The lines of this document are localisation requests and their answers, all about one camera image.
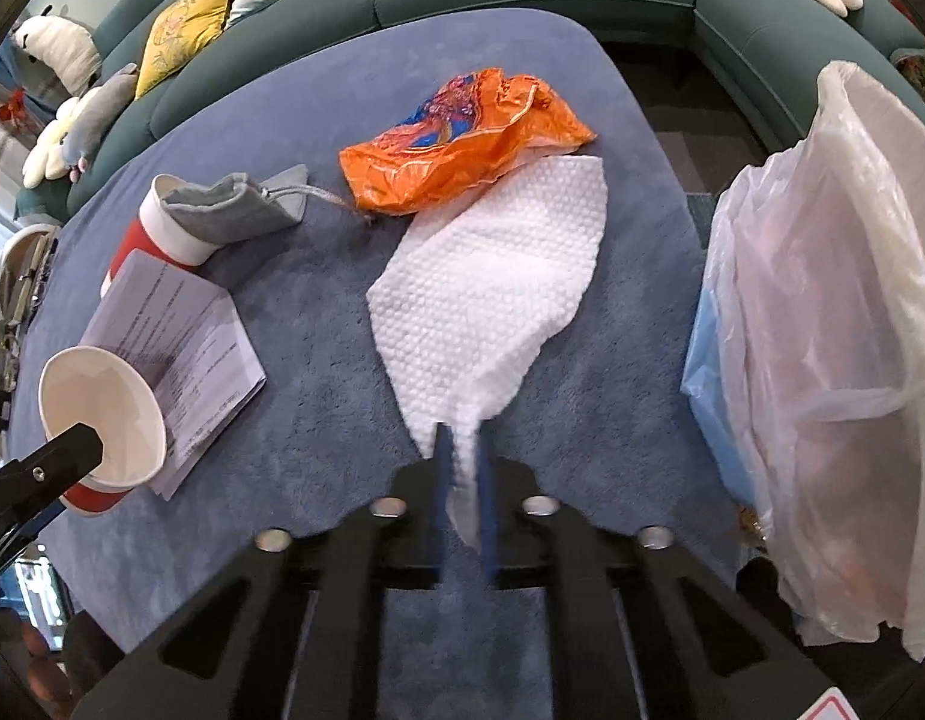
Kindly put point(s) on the white animal plush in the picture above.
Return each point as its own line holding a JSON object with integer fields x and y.
{"x": 57, "y": 45}

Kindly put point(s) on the small yellow embroidered cushion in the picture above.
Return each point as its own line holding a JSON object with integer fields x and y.
{"x": 184, "y": 30}

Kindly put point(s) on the grey mouse plush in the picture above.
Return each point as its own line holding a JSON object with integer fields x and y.
{"x": 102, "y": 112}

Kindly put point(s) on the red curtain bow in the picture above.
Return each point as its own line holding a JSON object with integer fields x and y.
{"x": 16, "y": 105}

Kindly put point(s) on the orange plastic bag blue print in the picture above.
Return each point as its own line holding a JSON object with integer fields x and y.
{"x": 447, "y": 150}

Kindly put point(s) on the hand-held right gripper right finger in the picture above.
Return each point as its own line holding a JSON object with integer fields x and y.
{"x": 490, "y": 495}

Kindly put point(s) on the grey metal device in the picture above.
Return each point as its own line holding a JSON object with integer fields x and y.
{"x": 28, "y": 292}

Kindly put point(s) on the red and white paper cup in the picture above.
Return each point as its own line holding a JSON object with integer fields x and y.
{"x": 109, "y": 405}
{"x": 158, "y": 229}

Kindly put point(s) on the trash bin with white liner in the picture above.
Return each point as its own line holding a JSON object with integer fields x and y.
{"x": 830, "y": 315}

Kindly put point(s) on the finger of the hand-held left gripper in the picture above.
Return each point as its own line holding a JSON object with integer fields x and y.
{"x": 49, "y": 465}

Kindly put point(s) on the light blue plastic bag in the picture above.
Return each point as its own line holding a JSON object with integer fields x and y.
{"x": 713, "y": 390}

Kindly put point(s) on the white paper towel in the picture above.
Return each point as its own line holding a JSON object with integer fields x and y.
{"x": 492, "y": 285}

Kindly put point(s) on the blue fleece table cover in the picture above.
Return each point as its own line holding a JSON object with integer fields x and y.
{"x": 304, "y": 330}

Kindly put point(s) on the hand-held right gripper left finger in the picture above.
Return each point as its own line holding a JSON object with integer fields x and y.
{"x": 435, "y": 480}

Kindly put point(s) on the white printed leaflet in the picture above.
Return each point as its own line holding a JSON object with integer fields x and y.
{"x": 184, "y": 345}

